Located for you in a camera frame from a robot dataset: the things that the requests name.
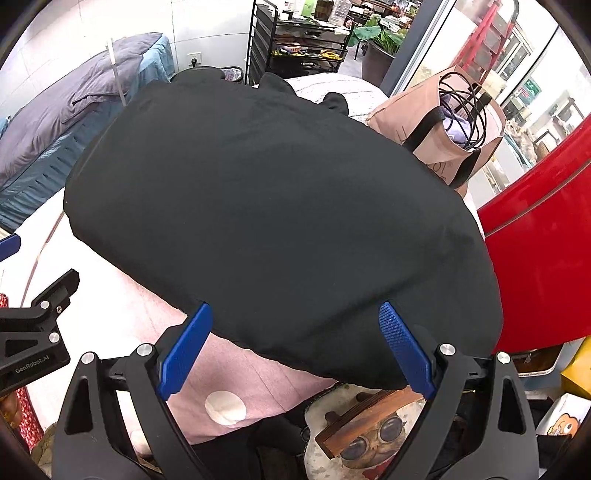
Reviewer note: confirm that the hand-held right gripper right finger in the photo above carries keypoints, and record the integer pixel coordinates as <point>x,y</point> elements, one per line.
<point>406,346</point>

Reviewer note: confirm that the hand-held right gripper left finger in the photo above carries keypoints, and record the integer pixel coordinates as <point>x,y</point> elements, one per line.
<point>184,350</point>

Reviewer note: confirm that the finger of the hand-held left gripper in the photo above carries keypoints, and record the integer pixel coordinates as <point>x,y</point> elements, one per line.
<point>9,247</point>
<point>41,332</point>

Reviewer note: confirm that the black garment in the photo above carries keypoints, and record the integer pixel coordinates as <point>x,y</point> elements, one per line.
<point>277,207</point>

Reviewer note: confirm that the pink blanket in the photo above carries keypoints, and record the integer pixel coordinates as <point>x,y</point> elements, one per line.
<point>258,383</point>

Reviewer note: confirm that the red patterned cloth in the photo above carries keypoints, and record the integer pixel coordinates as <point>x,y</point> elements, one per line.
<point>21,410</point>

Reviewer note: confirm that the bed with blue skirt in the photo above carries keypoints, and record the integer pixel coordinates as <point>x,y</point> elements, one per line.
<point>41,170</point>

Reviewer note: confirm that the wooden block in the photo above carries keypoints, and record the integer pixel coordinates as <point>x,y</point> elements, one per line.
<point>364,420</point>

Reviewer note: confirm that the grey duvet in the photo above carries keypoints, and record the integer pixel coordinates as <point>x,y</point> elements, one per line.
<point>60,106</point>

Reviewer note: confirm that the white cartoon box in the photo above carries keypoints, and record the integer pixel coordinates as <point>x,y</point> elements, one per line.
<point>558,417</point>

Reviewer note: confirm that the yellow box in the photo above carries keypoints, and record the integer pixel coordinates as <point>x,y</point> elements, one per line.
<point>577,369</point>

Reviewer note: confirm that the white pole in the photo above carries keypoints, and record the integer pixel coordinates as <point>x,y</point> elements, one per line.
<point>117,74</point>

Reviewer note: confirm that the pink tote bag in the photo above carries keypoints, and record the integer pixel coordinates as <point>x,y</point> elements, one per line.
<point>429,138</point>

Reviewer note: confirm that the white quilted blanket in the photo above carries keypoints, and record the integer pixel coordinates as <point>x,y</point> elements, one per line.
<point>341,87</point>

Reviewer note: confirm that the green potted plant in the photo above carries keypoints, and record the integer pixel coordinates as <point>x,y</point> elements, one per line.
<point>378,46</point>

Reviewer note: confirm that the black shelf rack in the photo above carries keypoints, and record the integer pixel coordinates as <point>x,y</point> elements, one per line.
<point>300,41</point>

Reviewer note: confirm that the red ladder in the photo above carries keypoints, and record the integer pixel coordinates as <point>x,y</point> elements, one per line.
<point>489,27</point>

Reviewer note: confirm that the wall socket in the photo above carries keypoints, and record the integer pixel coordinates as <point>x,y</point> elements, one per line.
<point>194,60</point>

